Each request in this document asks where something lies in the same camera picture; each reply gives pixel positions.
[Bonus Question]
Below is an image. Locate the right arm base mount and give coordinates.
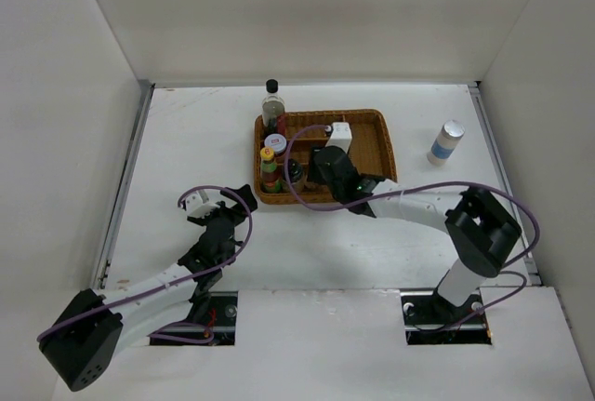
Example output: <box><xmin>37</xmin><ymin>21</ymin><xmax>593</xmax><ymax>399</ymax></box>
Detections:
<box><xmin>401</xmin><ymin>291</ymin><xmax>492</xmax><ymax>346</ymax></box>

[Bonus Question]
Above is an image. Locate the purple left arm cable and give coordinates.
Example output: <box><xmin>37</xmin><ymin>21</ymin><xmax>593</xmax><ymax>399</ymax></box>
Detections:
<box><xmin>36</xmin><ymin>184</ymin><xmax>257</xmax><ymax>346</ymax></box>

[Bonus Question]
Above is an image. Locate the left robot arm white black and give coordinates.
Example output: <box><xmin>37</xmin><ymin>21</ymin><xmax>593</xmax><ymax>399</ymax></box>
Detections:
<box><xmin>37</xmin><ymin>185</ymin><xmax>258</xmax><ymax>392</ymax></box>

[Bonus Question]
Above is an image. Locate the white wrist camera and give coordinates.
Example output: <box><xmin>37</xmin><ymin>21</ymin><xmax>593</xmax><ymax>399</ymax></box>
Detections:
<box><xmin>324</xmin><ymin>122</ymin><xmax>352</xmax><ymax>154</ymax></box>
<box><xmin>178</xmin><ymin>190</ymin><xmax>218</xmax><ymax>219</ymax></box>

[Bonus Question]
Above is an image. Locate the black cap pepper shaker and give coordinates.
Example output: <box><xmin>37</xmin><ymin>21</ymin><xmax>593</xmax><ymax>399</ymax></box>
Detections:
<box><xmin>281</xmin><ymin>158</ymin><xmax>306</xmax><ymax>194</ymax></box>

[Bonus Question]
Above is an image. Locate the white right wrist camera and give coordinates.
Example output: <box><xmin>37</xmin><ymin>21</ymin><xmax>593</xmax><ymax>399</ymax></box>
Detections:
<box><xmin>324</xmin><ymin>122</ymin><xmax>352</xmax><ymax>154</ymax></box>

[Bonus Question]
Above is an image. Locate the dark soy sauce bottle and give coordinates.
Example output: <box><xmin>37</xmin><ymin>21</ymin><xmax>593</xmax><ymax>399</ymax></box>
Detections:
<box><xmin>261</xmin><ymin>79</ymin><xmax>285</xmax><ymax>136</ymax></box>

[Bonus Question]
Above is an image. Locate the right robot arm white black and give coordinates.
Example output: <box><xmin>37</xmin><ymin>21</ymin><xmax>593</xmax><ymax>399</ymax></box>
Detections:
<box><xmin>311</xmin><ymin>146</ymin><xmax>522</xmax><ymax>323</ymax></box>

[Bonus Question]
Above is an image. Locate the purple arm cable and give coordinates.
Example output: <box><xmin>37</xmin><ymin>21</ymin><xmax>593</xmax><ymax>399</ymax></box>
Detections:
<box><xmin>36</xmin><ymin>184</ymin><xmax>257</xmax><ymax>346</ymax></box>
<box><xmin>284</xmin><ymin>124</ymin><xmax>542</xmax><ymax>327</ymax></box>

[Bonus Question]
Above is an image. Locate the small jar white lid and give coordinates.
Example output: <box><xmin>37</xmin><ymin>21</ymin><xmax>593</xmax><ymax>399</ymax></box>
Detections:
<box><xmin>264</xmin><ymin>133</ymin><xmax>287</xmax><ymax>163</ymax></box>

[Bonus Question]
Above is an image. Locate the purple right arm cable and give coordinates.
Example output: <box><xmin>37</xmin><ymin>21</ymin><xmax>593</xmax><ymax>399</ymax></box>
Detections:
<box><xmin>284</xmin><ymin>124</ymin><xmax>542</xmax><ymax>327</ymax></box>

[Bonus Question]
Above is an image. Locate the brown wicker divided basket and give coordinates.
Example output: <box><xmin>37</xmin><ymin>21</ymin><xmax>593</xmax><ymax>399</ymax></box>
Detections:
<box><xmin>253</xmin><ymin>109</ymin><xmax>397</xmax><ymax>205</ymax></box>

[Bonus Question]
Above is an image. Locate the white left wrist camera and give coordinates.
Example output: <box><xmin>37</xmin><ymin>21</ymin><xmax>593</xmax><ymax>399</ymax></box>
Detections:
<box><xmin>178</xmin><ymin>190</ymin><xmax>218</xmax><ymax>219</ymax></box>

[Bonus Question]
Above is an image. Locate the red green sauce bottle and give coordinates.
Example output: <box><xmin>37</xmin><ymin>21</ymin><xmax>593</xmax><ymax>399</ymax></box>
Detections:
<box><xmin>259</xmin><ymin>147</ymin><xmax>282</xmax><ymax>194</ymax></box>

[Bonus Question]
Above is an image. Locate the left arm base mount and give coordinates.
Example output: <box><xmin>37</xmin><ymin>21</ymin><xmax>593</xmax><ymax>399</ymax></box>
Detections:
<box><xmin>149</xmin><ymin>291</ymin><xmax>239</xmax><ymax>346</ymax></box>

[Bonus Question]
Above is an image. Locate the white blue cylindrical shaker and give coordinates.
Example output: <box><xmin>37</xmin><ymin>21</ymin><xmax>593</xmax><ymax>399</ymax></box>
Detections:
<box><xmin>427</xmin><ymin>119</ymin><xmax>465</xmax><ymax>166</ymax></box>

